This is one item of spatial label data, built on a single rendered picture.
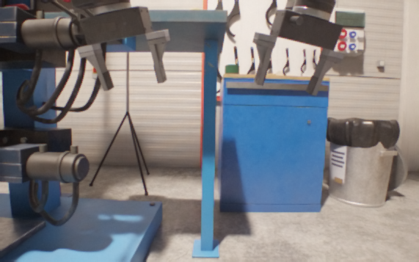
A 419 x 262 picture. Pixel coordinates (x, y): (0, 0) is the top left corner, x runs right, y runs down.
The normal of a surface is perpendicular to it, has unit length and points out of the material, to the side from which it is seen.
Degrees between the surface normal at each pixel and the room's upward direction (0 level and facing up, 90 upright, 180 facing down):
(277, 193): 90
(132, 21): 113
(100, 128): 90
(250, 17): 90
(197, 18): 90
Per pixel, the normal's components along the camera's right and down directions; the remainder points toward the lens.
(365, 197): -0.35, 0.13
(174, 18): -0.01, 0.09
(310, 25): 0.10, 0.48
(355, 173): -0.68, 0.10
